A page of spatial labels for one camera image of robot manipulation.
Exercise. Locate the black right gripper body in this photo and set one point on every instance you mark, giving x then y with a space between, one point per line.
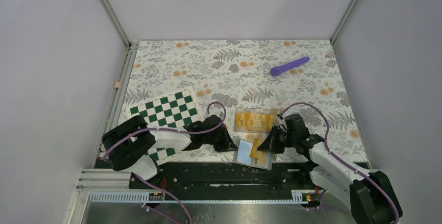
288 139

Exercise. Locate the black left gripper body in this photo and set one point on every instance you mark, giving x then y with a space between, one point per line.
212 140

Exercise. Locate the grey card holder wallet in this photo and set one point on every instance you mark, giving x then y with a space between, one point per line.
248 155

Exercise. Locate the gold VIP card stack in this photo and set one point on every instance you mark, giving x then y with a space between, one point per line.
254 122

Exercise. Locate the clear acrylic card box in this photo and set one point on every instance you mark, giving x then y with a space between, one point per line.
259 111

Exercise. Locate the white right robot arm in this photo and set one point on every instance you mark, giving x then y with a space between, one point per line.
368 195

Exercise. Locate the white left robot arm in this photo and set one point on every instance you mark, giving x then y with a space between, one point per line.
126 145

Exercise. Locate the green white chessboard mat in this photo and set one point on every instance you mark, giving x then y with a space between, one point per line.
172 109

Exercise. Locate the floral patterned table mat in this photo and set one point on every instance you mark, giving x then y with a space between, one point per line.
237 74

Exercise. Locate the purple cylindrical tool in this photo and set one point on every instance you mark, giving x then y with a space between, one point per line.
278 70

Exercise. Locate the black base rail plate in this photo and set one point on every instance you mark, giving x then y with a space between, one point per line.
233 182

